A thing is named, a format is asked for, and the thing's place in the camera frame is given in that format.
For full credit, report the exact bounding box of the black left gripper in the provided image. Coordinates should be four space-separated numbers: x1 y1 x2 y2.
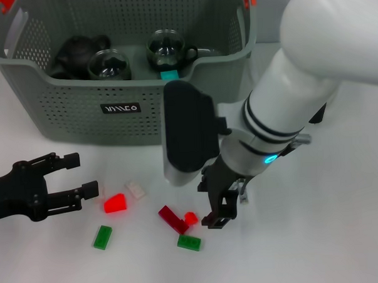
0 149 101 223

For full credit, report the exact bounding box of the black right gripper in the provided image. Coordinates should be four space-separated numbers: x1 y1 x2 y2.
195 152 255 231

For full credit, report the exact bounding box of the green building brick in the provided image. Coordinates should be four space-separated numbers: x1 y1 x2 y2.
92 224 115 250
176 233 202 253

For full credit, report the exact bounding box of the glass teacup with black base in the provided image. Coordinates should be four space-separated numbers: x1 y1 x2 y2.
86 47 133 83
145 28 200 75

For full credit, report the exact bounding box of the grey perforated storage bin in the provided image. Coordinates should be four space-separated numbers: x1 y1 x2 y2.
0 0 264 153

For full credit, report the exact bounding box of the dark red long brick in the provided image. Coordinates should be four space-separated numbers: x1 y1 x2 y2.
157 203 190 236

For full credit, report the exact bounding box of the red building brick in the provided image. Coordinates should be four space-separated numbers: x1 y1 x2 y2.
102 193 129 215

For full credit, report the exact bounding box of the dark clay teapot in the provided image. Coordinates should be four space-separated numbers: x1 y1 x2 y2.
50 33 113 81

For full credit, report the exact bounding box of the right arm gripper cable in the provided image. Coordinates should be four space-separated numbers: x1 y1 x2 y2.
234 133 315 205

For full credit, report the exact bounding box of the right wrist camera housing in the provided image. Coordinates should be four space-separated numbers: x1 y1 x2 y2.
159 78 235 188

